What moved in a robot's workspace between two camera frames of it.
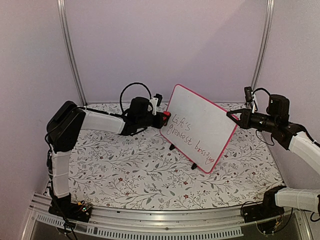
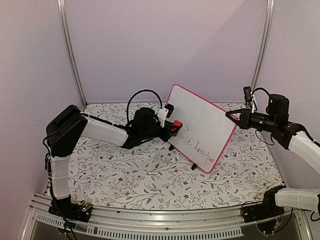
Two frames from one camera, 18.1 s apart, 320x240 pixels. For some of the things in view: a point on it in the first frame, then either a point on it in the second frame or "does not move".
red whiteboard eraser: [167, 113] to [176, 123]
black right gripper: [244, 119] does not move
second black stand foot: [194, 166] does not move
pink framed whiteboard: [200, 129] does not move
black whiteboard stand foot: [172, 146] does not move
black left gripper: [160, 123] to [169, 127]
